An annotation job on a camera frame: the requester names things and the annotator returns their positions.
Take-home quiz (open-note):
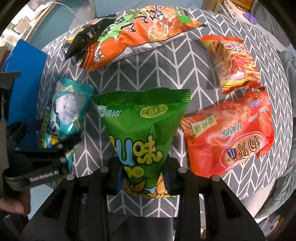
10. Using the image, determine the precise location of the teal anime snack bag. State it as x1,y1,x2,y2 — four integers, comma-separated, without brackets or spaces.
38,76,95,171

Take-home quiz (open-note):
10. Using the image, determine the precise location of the red ring snack bag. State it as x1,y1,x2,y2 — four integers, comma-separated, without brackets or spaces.
181,90,274,178

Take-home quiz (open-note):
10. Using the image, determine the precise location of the black snack bag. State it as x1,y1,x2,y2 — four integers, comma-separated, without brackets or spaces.
62,14,117,60

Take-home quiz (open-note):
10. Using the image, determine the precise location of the left hand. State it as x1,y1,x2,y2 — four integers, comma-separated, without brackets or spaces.
1,191,31,216

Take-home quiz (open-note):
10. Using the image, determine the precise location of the orange green noodle snack bag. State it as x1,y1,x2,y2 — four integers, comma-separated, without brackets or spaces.
80,5,204,72

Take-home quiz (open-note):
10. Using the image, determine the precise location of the blue edged cardboard box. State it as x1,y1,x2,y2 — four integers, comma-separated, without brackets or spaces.
2,40,47,127

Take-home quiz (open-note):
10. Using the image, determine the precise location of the grey bed blanket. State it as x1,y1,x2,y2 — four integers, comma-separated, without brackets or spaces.
249,0,296,223

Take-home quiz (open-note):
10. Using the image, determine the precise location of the red yellow stick snack bag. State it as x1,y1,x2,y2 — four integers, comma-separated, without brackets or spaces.
201,35,263,94

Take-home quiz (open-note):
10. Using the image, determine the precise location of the grey chevron tablecloth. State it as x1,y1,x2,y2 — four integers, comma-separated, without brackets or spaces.
37,9,293,217

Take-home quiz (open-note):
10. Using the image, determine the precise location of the green pea snack bag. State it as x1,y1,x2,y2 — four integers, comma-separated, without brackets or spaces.
92,87,191,198

